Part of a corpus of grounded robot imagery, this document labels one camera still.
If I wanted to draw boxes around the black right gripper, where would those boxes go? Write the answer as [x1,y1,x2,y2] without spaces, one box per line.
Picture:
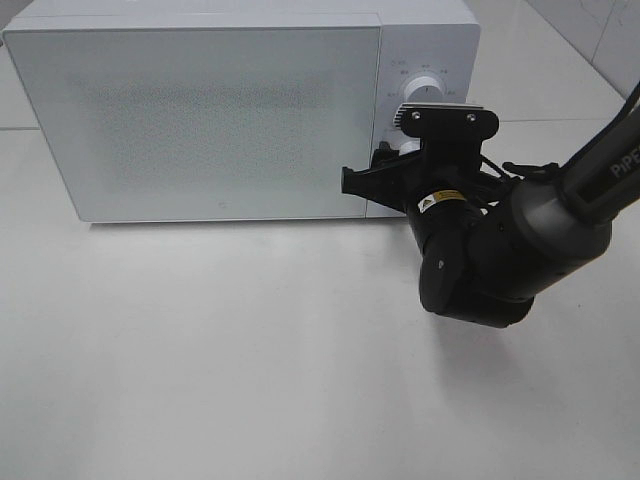
[340,140,505,220]

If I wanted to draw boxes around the white microwave door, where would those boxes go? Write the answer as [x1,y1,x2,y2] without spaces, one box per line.
[5,28,379,223]

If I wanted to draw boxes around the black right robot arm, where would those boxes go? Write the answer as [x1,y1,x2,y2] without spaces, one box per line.
[341,92,639,328]

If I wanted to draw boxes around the upper white power knob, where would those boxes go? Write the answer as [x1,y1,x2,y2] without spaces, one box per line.
[403,74,445,103]

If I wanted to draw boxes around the white microwave oven body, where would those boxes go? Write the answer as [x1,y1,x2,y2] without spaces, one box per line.
[2,1,481,219]

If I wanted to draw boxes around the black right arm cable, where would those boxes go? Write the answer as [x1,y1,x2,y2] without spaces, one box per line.
[477,154,559,206]

